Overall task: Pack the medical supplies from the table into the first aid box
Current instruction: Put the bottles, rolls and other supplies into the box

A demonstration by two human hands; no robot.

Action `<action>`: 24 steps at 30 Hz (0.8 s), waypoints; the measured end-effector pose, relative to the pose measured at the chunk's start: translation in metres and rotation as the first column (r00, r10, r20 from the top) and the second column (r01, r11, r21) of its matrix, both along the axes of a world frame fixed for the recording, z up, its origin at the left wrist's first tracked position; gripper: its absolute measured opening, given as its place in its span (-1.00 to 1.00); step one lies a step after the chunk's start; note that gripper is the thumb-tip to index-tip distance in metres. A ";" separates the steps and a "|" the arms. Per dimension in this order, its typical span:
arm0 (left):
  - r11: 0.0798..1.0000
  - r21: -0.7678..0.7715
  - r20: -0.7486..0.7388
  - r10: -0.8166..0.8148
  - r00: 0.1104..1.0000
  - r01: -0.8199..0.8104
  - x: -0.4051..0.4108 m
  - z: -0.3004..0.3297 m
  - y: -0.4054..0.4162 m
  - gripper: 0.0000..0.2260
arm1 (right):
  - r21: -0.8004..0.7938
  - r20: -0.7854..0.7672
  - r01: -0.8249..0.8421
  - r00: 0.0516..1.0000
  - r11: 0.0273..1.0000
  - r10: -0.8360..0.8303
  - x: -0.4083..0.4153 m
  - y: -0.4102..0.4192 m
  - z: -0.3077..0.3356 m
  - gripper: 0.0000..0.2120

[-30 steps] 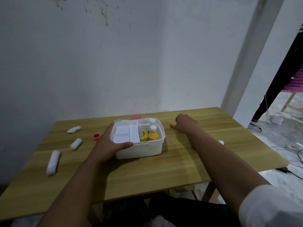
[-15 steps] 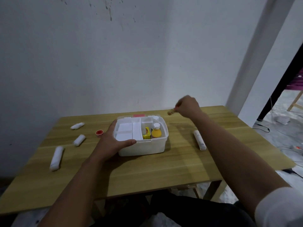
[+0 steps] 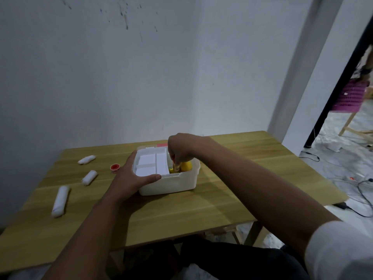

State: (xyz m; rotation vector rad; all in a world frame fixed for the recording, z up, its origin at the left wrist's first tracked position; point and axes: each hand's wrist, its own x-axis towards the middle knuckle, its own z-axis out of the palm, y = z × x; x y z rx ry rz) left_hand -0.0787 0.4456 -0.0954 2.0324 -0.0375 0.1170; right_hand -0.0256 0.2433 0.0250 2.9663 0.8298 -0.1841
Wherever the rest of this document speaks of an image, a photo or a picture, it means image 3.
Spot person's left hand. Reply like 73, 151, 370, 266
109, 150, 162, 201

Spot person's right hand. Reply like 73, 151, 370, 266
167, 132, 204, 172

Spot white first aid box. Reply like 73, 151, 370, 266
132, 145, 201, 197
138, 142, 169, 151

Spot long white bandage roll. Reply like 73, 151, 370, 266
51, 185, 70, 218

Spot person's left forearm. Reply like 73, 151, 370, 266
44, 192, 138, 280

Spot person's right forearm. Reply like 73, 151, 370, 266
195, 136, 342, 260

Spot person's black trousers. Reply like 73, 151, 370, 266
116, 236, 309, 280

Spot wooden table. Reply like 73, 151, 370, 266
0, 130, 349, 275

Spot pink plastic basket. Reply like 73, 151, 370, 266
332, 79, 371, 113

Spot white power strip red switch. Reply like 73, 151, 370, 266
347, 175, 373, 184

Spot wooden frame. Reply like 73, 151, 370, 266
338, 84, 373, 148

